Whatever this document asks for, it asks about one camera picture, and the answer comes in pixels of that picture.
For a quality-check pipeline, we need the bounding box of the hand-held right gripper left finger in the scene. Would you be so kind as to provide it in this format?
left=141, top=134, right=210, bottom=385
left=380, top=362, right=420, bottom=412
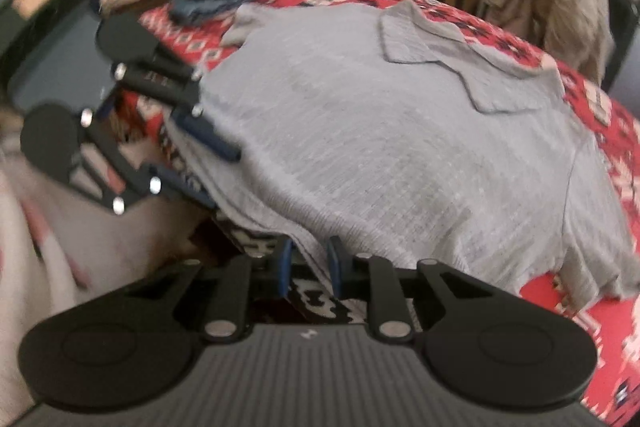
left=125, top=239, right=296, bottom=342

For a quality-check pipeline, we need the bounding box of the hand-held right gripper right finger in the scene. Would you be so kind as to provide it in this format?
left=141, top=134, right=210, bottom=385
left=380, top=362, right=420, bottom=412
left=326, top=237, right=506, bottom=342

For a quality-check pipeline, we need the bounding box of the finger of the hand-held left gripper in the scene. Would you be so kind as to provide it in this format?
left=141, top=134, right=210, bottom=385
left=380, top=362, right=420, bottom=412
left=112, top=54, right=242, bottom=162
left=75, top=109, right=217, bottom=214

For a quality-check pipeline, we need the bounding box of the grey polo shirt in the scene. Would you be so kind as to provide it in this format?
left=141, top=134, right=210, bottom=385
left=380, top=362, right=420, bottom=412
left=162, top=2, right=640, bottom=313

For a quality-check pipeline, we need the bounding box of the red patterned blanket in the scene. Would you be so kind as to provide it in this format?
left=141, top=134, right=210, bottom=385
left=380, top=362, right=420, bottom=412
left=115, top=0, right=640, bottom=413

